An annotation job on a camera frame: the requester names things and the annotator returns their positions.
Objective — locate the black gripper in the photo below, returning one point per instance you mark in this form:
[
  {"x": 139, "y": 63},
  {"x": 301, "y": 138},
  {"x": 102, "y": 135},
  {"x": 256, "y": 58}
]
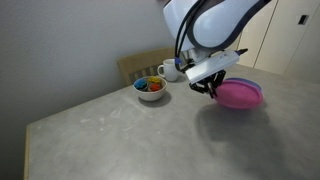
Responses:
[{"x": 211, "y": 78}]

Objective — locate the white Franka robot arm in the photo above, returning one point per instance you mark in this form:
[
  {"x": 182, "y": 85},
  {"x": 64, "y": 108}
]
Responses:
[{"x": 216, "y": 23}]

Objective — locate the blue plastic bowl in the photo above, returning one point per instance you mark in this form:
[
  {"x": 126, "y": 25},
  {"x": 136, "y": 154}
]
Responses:
[{"x": 250, "y": 83}]

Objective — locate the beige ceramic bowl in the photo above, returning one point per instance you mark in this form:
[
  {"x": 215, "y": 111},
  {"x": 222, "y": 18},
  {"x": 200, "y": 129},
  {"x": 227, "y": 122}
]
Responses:
[{"x": 150, "y": 93}]

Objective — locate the white ceramic mug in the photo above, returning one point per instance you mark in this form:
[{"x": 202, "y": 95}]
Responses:
[{"x": 170, "y": 70}]

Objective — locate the orange toy piece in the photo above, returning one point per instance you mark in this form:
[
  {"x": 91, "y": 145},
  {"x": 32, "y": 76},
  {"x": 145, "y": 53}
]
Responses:
[{"x": 154, "y": 87}]

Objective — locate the yellow toy piece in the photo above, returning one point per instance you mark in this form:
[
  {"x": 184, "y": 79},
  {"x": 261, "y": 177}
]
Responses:
[{"x": 154, "y": 80}]

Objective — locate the blue toy piece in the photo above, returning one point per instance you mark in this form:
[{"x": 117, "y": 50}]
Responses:
[{"x": 140, "y": 83}]

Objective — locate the wooden chair with short backrest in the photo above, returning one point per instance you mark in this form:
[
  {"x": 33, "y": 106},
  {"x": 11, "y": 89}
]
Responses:
[{"x": 143, "y": 61}]

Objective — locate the white cabinet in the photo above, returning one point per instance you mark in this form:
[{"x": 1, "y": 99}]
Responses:
[{"x": 286, "y": 43}]

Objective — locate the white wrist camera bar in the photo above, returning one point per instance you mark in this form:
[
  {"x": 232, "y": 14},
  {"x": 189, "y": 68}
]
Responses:
[{"x": 213, "y": 66}]

